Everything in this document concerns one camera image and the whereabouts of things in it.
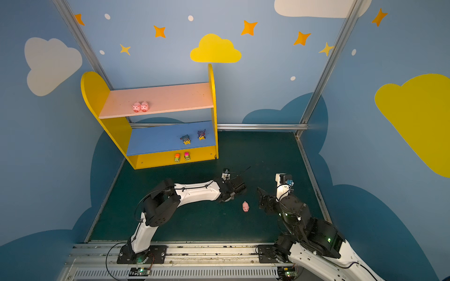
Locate aluminium front rail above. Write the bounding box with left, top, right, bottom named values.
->
left=57, top=240, right=363, bottom=281

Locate pink toy pig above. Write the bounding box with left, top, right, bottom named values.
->
left=132, top=103, right=141, bottom=112
left=141, top=102, right=150, bottom=112
left=242, top=201, right=250, bottom=213

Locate circuit board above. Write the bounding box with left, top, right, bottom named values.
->
left=128, top=267, right=152, bottom=277
left=277, top=266, right=298, bottom=281

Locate right circuit board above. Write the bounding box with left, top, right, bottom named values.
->
left=277, top=266, right=298, bottom=281

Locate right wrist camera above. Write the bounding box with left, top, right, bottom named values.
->
left=275, top=173, right=294, bottom=200

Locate rear aluminium frame bar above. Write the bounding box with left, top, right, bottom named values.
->
left=130, top=123, right=308, bottom=131

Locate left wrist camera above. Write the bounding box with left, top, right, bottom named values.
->
left=221, top=168, right=232, bottom=181

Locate blue yellow toy figure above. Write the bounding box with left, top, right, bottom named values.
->
left=180, top=134, right=191, bottom=145

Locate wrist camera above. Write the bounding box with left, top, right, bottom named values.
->
left=221, top=168, right=232, bottom=181
left=275, top=173, right=294, bottom=200

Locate right aluminium frame post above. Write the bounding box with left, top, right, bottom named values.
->
left=295, top=0, right=365, bottom=140

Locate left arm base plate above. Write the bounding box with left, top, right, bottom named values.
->
left=117, top=244, right=168, bottom=265

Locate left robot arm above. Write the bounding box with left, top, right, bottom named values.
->
left=130, top=176, right=246, bottom=254

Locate aluminium frame post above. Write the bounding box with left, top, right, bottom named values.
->
left=295, top=0, right=365, bottom=140
left=52, top=0, right=114, bottom=90

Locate left circuit board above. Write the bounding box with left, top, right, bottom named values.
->
left=128, top=267, right=152, bottom=277

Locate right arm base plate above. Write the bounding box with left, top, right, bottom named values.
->
left=255, top=244, right=290, bottom=263

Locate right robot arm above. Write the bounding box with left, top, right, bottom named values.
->
left=256, top=186, right=381, bottom=281

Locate left aluminium frame post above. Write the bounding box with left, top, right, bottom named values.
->
left=52, top=0, right=114, bottom=90

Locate yellow toy shelf unit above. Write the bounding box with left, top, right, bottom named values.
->
left=80, top=64, right=219, bottom=170

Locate purple yellow star toy figure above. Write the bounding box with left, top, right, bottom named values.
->
left=198, top=129, right=206, bottom=141

